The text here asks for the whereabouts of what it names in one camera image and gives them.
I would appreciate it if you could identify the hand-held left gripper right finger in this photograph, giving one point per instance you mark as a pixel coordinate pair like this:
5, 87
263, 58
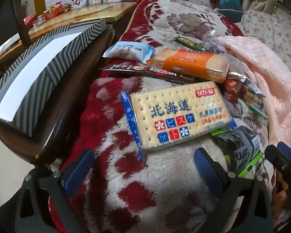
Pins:
207, 168

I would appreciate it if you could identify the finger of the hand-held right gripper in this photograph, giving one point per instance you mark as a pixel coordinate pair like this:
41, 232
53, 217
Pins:
275, 155
286, 148

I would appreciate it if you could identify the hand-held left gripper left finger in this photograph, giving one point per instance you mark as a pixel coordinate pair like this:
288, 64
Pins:
78, 166

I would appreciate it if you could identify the black and green snack packet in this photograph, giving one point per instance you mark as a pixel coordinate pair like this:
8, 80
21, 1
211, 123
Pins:
242, 145

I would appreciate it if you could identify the clear green-edged cracker packet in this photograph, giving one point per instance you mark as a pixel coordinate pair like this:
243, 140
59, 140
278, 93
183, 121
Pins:
253, 99

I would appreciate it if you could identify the large blue-edged cracker pack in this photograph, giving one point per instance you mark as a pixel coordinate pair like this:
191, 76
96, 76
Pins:
174, 116

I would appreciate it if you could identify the red candy packet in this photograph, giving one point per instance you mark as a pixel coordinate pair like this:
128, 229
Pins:
232, 87

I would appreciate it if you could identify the striped cardboard box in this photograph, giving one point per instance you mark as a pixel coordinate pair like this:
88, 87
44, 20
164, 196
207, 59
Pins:
38, 77

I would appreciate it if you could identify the orange cracker pack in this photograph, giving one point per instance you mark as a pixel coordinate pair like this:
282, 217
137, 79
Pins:
184, 63

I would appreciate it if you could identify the brown coffee stick sachet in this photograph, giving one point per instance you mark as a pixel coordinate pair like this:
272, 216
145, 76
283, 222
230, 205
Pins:
135, 70

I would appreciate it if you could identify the light blue white snack packet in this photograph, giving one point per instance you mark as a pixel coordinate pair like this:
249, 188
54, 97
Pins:
126, 51

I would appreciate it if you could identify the dark green cracker packet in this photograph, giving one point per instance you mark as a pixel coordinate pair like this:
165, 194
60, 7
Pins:
188, 42

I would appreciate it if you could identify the dark wooden chair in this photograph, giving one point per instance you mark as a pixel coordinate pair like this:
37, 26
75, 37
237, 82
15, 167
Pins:
72, 106

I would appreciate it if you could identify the red floral plush blanket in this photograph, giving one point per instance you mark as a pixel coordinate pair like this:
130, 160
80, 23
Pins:
135, 199

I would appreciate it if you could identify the pink blanket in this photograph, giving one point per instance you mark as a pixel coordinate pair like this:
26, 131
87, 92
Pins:
269, 77

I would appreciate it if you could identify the floral sofa cover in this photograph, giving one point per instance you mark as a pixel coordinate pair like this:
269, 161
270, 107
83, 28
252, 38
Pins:
269, 29

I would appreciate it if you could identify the red gift box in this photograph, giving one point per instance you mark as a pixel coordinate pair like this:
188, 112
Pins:
30, 19

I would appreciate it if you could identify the blue plastic bag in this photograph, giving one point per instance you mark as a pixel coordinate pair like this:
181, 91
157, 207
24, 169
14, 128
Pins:
229, 0

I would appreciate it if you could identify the brown teddy bear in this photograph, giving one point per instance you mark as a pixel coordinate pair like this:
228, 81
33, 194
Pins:
67, 6

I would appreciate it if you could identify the red plush toy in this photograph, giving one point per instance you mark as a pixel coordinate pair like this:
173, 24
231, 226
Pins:
57, 7

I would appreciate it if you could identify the small couple photo frame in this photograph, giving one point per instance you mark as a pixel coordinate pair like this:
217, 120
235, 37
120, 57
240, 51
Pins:
80, 3

